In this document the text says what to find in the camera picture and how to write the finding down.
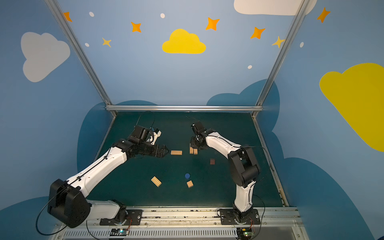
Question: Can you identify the right controller board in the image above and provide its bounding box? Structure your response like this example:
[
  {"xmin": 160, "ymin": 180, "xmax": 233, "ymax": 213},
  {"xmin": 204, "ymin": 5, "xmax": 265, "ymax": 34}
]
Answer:
[{"xmin": 236, "ymin": 228, "xmax": 254, "ymax": 240}]

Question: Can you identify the rear horizontal aluminium bar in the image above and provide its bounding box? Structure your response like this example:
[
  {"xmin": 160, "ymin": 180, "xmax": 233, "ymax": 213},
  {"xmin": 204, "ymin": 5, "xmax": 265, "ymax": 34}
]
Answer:
[{"xmin": 106, "ymin": 105, "xmax": 263, "ymax": 112}]

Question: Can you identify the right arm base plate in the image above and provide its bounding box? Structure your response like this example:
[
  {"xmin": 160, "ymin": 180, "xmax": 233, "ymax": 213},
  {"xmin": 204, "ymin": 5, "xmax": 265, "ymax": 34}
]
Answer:
[{"xmin": 218, "ymin": 209, "xmax": 261, "ymax": 225}]

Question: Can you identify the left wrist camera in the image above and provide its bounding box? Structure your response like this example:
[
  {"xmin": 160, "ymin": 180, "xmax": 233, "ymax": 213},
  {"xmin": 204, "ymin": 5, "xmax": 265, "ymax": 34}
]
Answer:
[{"xmin": 128, "ymin": 125, "xmax": 162, "ymax": 146}]

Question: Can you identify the controller board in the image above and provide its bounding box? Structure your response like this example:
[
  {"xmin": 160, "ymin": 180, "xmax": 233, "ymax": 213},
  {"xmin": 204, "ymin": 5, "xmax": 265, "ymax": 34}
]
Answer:
[
  {"xmin": 110, "ymin": 229, "xmax": 130, "ymax": 237},
  {"xmin": 236, "ymin": 228, "xmax": 254, "ymax": 240}
]

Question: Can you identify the left diagonal aluminium post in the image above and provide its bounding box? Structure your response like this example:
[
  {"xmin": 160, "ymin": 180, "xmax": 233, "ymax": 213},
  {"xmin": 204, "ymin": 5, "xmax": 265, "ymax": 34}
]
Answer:
[{"xmin": 45, "ymin": 0, "xmax": 112, "ymax": 107}]

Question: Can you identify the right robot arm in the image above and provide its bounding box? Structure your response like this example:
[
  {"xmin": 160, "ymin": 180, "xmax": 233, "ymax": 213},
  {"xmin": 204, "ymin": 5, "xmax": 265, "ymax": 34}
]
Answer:
[{"xmin": 191, "ymin": 121, "xmax": 261, "ymax": 224}]

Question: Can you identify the aluminium rail front frame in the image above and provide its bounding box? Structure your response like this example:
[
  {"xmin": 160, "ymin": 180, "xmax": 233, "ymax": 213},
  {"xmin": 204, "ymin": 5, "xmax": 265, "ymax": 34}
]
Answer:
[{"xmin": 50, "ymin": 207, "xmax": 309, "ymax": 240}]

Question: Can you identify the wide wood block front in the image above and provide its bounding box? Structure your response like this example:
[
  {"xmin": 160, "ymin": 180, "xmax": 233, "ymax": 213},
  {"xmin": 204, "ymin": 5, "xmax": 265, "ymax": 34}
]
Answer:
[{"xmin": 151, "ymin": 177, "xmax": 162, "ymax": 187}]

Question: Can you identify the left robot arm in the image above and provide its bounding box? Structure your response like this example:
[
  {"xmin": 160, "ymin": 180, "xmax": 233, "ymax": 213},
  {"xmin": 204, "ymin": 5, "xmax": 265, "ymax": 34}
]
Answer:
[{"xmin": 47, "ymin": 139, "xmax": 169, "ymax": 228}]

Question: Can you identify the right diagonal aluminium post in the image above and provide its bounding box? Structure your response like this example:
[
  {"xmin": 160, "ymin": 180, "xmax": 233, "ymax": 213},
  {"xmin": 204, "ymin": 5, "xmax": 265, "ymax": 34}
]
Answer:
[{"xmin": 252, "ymin": 0, "xmax": 311, "ymax": 120}]

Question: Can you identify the diagonal aluminium post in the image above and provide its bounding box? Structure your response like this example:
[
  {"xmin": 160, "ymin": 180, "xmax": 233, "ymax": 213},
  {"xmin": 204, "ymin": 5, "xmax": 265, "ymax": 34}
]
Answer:
[
  {"xmin": 252, "ymin": 0, "xmax": 311, "ymax": 120},
  {"xmin": 45, "ymin": 0, "xmax": 112, "ymax": 107}
]

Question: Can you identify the small wood cube front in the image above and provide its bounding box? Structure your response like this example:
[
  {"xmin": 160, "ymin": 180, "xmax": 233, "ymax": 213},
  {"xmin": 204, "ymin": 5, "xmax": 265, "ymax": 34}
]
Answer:
[{"xmin": 187, "ymin": 181, "xmax": 194, "ymax": 188}]

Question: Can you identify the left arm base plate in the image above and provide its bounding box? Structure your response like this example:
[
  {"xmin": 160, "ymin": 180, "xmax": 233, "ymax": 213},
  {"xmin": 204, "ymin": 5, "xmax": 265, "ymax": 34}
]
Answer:
[{"xmin": 100, "ymin": 208, "xmax": 143, "ymax": 227}]

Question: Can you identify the left controller board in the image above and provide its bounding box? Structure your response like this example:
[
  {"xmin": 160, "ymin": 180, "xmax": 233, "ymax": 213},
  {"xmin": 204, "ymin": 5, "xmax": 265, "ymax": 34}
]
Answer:
[{"xmin": 110, "ymin": 229, "xmax": 130, "ymax": 237}]

